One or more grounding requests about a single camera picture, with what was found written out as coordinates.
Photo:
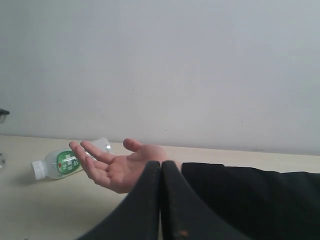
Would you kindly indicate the dark object at left edge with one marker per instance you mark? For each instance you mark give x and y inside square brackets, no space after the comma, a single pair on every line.
[3,115]

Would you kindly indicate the black sleeved forearm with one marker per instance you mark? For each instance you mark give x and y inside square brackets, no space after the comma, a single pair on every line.
[264,205]

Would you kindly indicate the person's open bare hand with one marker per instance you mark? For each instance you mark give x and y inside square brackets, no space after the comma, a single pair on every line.
[118,173]

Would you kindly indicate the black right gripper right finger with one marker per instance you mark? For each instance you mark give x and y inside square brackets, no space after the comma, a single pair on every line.
[184,216]

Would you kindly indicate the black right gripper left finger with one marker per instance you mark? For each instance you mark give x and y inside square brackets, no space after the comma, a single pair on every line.
[137,216]

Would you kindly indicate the clear green label water bottle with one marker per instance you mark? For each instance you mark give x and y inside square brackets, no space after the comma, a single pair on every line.
[56,165]

